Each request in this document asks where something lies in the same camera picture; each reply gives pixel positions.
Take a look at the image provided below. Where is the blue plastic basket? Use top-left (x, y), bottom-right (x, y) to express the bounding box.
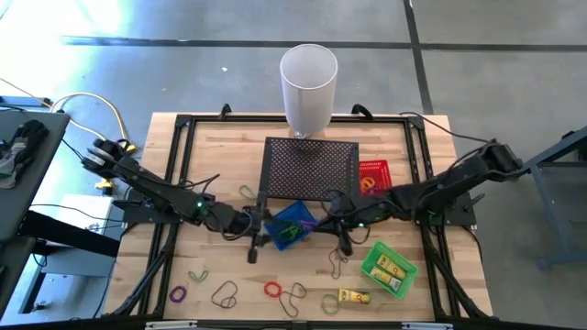
top-left (263, 199), bottom-right (318, 252)

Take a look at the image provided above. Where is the blue metal bar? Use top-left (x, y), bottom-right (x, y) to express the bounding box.
top-left (0, 94), bottom-right (54, 110)

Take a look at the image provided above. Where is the green plastic basket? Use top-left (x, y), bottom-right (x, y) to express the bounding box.
top-left (360, 240), bottom-right (419, 300)

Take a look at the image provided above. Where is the dark rubber band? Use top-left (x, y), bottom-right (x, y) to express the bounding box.
top-left (210, 280), bottom-right (239, 310)
top-left (278, 281), bottom-right (308, 319)
top-left (327, 247), bottom-right (349, 280)

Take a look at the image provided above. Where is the red-orange spiral coil tie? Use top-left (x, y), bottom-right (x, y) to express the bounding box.
top-left (262, 280), bottom-right (283, 299)

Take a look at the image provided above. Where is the white cylindrical cup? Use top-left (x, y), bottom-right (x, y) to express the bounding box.
top-left (279, 43), bottom-right (339, 141)

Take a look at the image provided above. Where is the yellow power cable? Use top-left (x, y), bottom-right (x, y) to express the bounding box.
top-left (0, 76), bottom-right (138, 192)

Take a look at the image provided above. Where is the yellow crayon box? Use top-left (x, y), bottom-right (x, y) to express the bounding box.
top-left (370, 266), bottom-right (403, 292)
top-left (376, 253), bottom-right (407, 280)
top-left (338, 288), bottom-right (371, 305)

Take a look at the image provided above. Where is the blue-grey metal table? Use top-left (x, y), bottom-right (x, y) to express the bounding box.
top-left (505, 126), bottom-right (587, 270)

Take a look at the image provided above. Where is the black perforated metal shelf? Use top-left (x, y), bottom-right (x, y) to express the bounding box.
top-left (256, 136), bottom-right (361, 216)

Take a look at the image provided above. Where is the grey side table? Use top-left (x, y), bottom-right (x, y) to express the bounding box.
top-left (0, 109), bottom-right (121, 317)

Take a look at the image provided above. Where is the white equipment box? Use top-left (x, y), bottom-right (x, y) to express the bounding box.
top-left (43, 194), bottom-right (126, 279)

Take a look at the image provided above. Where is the black grey work glove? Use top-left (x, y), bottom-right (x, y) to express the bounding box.
top-left (0, 119), bottom-right (50, 190)

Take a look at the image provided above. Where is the olive green rubber band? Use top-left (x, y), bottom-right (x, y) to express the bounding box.
top-left (279, 222), bottom-right (306, 239)

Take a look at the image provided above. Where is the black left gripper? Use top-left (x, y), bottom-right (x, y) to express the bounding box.
top-left (215, 201), bottom-right (276, 265)

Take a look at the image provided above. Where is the red plastic basket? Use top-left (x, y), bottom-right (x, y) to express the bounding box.
top-left (358, 159), bottom-right (394, 198)

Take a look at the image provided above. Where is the black aluminium table frame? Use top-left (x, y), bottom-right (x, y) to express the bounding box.
top-left (103, 113), bottom-right (494, 322)

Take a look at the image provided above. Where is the white label strip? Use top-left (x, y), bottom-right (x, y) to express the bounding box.
top-left (402, 322), bottom-right (454, 330)
top-left (145, 320), bottom-right (198, 330)

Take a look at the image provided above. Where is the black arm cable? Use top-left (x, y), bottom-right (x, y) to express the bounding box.
top-left (398, 111), bottom-right (490, 144)

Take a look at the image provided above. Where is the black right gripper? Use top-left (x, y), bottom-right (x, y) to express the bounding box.
top-left (312, 192), bottom-right (368, 258)

